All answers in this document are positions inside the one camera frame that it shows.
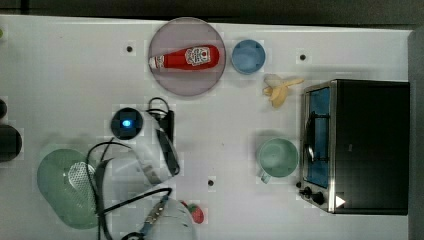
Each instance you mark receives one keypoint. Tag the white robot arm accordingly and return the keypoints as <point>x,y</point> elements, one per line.
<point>133,201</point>

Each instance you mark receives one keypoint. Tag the red ketchup bottle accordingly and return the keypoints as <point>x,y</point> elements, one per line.
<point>194,58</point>

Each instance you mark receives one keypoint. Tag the peeled toy banana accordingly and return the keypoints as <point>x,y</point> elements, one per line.
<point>277,88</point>

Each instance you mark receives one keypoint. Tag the blue cup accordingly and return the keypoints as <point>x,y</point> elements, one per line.
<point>248,56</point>

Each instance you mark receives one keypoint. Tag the green mug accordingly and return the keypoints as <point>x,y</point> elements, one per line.
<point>277,157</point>

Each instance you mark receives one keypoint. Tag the grey round plate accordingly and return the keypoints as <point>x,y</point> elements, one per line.
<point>183,33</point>

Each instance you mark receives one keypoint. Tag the toy strawberry with leaves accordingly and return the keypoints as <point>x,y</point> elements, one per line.
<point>196,213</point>

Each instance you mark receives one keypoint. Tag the black toaster oven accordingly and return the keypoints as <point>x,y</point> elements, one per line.
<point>355,147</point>

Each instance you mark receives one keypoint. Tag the black frying pan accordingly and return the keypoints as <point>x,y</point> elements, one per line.
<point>10,143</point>

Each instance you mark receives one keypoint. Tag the black pot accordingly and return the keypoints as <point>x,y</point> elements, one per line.
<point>3,109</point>

